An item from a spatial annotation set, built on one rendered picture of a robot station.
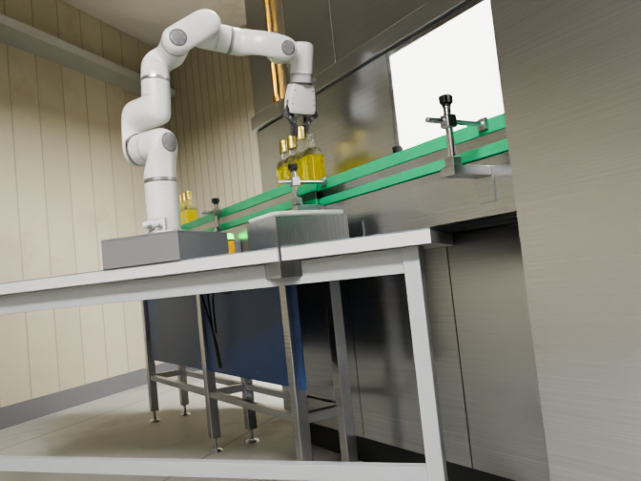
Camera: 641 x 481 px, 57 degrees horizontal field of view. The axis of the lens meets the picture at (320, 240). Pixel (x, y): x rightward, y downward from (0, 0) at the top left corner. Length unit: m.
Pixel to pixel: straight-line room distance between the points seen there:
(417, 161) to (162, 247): 0.72
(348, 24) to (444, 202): 0.92
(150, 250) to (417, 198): 0.74
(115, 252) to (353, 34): 1.04
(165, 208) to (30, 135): 2.64
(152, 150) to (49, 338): 2.58
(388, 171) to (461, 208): 0.30
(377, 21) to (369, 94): 0.23
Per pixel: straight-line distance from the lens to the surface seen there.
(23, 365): 4.06
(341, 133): 2.04
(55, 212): 4.33
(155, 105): 1.82
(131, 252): 1.72
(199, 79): 5.37
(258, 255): 1.51
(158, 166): 1.76
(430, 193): 1.43
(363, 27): 2.05
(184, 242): 1.65
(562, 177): 1.00
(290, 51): 1.95
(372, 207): 1.60
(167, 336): 3.02
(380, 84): 1.89
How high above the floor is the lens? 0.66
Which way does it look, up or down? 4 degrees up
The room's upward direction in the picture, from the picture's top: 6 degrees counter-clockwise
